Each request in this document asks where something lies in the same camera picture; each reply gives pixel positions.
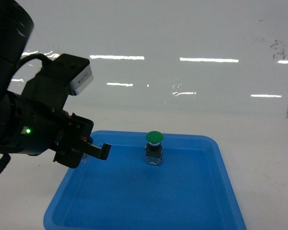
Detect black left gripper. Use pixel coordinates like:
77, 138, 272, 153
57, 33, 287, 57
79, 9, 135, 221
0, 71, 112, 169

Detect green mushroom push button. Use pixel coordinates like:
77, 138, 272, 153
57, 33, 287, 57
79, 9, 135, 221
144, 131, 164, 166

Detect white glossy whiteboard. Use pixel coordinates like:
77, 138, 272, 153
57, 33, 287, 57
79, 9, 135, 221
20, 0, 288, 118

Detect blue plastic tray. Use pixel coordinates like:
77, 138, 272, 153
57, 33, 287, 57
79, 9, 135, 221
43, 131, 246, 230

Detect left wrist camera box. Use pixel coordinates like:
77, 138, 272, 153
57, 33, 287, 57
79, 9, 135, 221
39, 54, 94, 96

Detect black left camera cable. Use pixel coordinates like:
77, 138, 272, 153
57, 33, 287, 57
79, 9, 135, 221
0, 53, 53, 184

